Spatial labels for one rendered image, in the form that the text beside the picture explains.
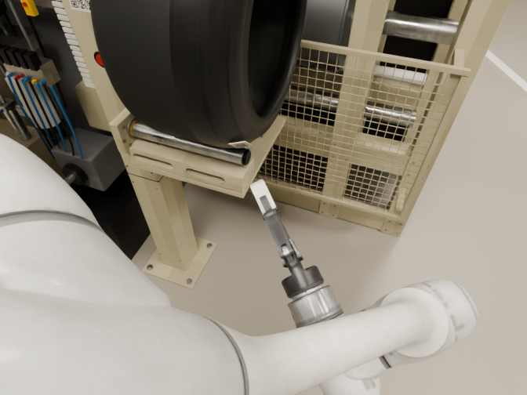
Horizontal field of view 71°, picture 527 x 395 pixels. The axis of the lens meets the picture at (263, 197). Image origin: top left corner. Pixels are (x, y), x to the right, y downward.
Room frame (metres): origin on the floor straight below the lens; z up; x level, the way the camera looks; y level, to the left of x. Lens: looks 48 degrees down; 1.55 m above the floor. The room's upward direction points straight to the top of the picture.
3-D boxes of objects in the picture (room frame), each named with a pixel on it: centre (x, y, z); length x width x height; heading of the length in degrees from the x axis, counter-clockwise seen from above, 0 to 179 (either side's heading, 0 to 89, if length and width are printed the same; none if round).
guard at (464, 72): (1.14, -0.17, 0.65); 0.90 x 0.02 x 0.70; 69
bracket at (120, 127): (0.97, 0.32, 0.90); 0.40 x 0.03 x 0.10; 159
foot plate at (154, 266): (0.98, 0.40, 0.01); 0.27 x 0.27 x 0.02; 69
